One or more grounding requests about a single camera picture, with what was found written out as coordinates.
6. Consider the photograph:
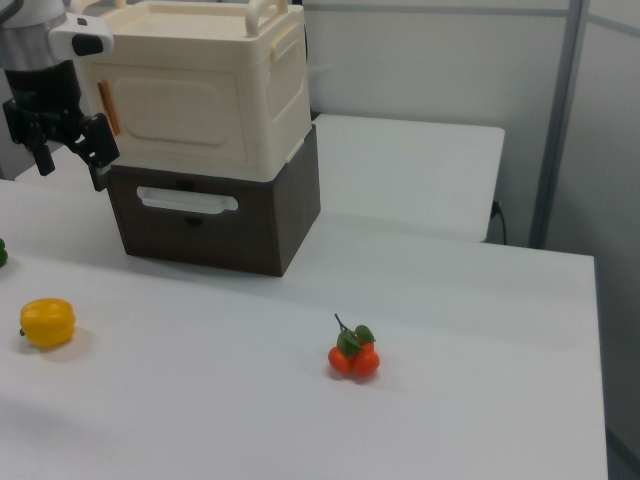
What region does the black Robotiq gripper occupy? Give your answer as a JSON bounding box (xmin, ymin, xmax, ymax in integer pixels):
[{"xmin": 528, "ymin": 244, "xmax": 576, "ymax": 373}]
[{"xmin": 2, "ymin": 59, "xmax": 122, "ymax": 193}]

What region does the cream cabinet door copper handle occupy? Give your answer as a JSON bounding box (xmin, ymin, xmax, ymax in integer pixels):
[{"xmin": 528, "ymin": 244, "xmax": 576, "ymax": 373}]
[{"xmin": 82, "ymin": 62, "xmax": 264, "ymax": 171}]

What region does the cream plastic cabinet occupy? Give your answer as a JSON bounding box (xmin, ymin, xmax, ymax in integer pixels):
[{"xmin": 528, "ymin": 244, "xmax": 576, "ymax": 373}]
[{"xmin": 74, "ymin": 0, "xmax": 314, "ymax": 182}]

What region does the yellow bell pepper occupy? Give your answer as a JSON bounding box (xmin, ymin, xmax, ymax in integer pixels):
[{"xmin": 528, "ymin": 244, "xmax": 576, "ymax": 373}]
[{"xmin": 18, "ymin": 298, "xmax": 76, "ymax": 349}]

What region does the dark brown wooden drawer box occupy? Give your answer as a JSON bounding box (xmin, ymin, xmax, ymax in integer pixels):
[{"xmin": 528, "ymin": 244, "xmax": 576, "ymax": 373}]
[{"xmin": 106, "ymin": 123, "xmax": 322, "ymax": 278}]

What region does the orange tangerine cluster with leaves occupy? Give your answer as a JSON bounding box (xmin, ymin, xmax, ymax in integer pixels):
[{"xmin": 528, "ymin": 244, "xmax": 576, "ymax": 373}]
[{"xmin": 327, "ymin": 313, "xmax": 381, "ymax": 379}]

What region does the white drawer handle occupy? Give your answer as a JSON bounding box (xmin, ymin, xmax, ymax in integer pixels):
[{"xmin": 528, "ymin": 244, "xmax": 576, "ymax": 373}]
[{"xmin": 136, "ymin": 185, "xmax": 241, "ymax": 216}]

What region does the black hanging cable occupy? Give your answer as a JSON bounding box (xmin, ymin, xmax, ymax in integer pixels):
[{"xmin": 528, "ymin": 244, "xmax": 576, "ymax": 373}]
[{"xmin": 492, "ymin": 199, "xmax": 508, "ymax": 246}]

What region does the grey metal partition post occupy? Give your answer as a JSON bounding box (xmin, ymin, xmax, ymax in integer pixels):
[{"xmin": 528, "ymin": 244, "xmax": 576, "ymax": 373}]
[{"xmin": 528, "ymin": 0, "xmax": 589, "ymax": 250}]

